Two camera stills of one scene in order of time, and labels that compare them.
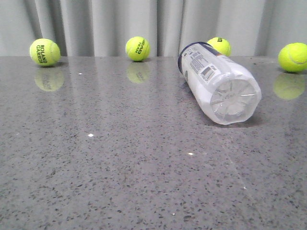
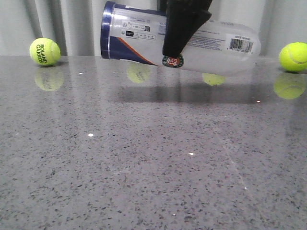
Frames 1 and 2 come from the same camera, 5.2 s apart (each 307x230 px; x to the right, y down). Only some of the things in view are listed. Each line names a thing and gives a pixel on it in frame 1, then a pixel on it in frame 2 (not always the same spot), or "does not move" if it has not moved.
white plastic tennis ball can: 228,93 to 219,48
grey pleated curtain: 103,28 does not move
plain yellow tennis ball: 292,57 does not move
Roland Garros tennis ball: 44,52 does not move
